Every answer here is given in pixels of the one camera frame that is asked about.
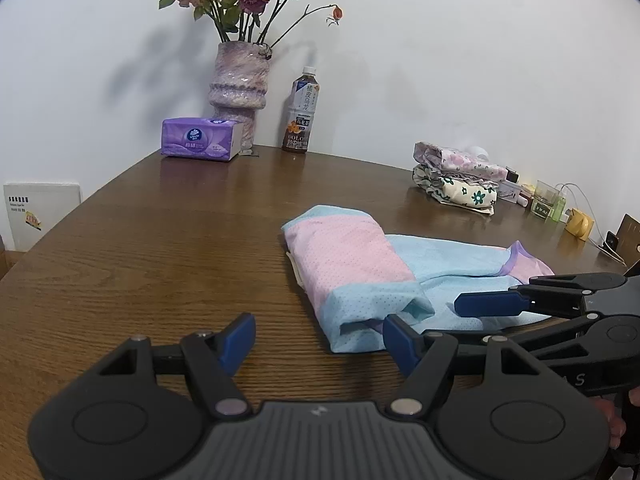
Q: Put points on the person's right hand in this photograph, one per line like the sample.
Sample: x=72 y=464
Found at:
x=615 y=422

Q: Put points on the tea bottle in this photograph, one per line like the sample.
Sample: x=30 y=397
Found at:
x=300 y=110

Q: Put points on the clear glass cup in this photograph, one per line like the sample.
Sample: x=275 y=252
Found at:
x=545 y=202

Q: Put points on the green small bottle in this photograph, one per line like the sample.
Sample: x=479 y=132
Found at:
x=559 y=208

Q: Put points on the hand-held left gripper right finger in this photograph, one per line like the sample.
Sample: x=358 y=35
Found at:
x=400 y=347

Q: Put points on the pink blue mesh vest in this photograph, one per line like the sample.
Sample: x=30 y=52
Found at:
x=350 y=260

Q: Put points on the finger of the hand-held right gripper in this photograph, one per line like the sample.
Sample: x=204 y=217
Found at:
x=560 y=332
x=485 y=304

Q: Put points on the red white tube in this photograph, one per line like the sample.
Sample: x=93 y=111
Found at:
x=525 y=199

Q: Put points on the white round speaker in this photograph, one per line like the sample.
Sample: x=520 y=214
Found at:
x=477 y=151

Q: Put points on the black charger block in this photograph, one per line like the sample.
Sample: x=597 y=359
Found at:
x=512 y=175

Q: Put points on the cream floral folded cloth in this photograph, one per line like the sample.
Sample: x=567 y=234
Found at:
x=465 y=192

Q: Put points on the purple tissue pack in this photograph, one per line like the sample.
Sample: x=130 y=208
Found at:
x=195 y=137

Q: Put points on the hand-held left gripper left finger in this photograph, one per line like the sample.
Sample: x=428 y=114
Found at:
x=240 y=342

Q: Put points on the yellow mug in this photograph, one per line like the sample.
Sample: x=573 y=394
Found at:
x=580 y=222

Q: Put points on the black plug adapter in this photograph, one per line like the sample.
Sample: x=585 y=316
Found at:
x=611 y=241

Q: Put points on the purple fuzzy vase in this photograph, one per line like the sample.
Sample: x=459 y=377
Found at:
x=240 y=75

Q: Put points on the brown cardboard sheet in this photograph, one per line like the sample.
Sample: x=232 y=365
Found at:
x=631 y=240

